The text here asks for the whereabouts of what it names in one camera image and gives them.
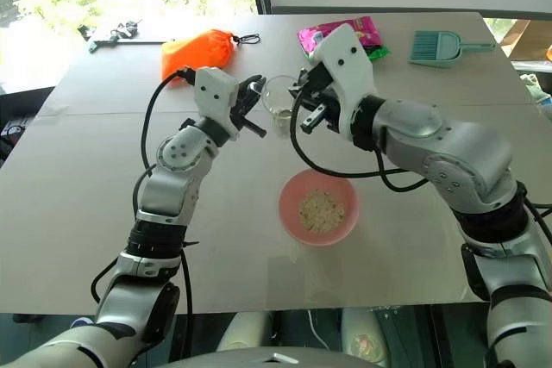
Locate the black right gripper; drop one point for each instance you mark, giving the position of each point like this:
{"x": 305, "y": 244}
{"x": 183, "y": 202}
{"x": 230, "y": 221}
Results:
{"x": 321, "y": 88}

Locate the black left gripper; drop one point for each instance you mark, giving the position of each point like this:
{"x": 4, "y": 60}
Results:
{"x": 244, "y": 100}

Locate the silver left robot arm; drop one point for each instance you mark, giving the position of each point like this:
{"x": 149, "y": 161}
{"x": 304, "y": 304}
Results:
{"x": 172, "y": 157}

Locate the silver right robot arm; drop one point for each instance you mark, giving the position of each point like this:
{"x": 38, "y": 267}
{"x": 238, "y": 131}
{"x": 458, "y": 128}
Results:
{"x": 457, "y": 144}

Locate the oatmeal heap in bowl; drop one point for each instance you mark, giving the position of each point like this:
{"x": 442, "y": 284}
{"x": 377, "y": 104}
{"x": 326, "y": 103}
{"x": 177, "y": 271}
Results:
{"x": 321, "y": 209}

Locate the pink plastic bowl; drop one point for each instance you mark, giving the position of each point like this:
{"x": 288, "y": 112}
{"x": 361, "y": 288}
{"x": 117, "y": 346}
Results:
{"x": 319, "y": 236}

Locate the clear plastic cup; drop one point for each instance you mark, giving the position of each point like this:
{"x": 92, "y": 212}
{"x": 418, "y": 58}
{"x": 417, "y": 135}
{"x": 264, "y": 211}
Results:
{"x": 279, "y": 101}

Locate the green snack packet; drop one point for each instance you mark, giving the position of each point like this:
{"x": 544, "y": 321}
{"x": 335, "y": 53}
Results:
{"x": 379, "y": 53}

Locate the pink snack packet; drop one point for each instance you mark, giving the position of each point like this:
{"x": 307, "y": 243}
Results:
{"x": 366, "y": 29}

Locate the black rod tool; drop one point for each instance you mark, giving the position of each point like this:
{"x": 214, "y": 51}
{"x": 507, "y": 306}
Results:
{"x": 129, "y": 43}

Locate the teal dustpan with brush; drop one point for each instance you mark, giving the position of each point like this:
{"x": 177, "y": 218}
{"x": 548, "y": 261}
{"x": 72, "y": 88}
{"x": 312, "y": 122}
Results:
{"x": 433, "y": 49}

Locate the black clip bundle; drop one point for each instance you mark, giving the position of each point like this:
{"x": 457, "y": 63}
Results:
{"x": 125, "y": 29}

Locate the silver rounded robot leg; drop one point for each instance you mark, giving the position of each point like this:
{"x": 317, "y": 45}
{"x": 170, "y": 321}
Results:
{"x": 364, "y": 333}
{"x": 243, "y": 329}

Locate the brown cardboard box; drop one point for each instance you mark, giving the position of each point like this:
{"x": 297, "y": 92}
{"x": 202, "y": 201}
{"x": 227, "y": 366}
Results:
{"x": 524, "y": 36}

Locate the black equipment case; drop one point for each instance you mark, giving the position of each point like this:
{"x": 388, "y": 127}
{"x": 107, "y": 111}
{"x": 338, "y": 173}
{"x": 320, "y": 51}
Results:
{"x": 17, "y": 126}

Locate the blue capped bottle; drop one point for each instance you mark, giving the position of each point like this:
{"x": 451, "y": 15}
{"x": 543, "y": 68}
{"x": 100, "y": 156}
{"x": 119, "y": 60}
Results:
{"x": 545, "y": 107}

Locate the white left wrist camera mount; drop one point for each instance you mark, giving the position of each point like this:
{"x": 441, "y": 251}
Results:
{"x": 213, "y": 92}

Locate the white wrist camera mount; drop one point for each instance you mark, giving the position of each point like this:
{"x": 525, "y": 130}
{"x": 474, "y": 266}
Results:
{"x": 345, "y": 58}
{"x": 213, "y": 92}

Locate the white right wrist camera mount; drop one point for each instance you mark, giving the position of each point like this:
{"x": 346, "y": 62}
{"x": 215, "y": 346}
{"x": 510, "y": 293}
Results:
{"x": 345, "y": 58}

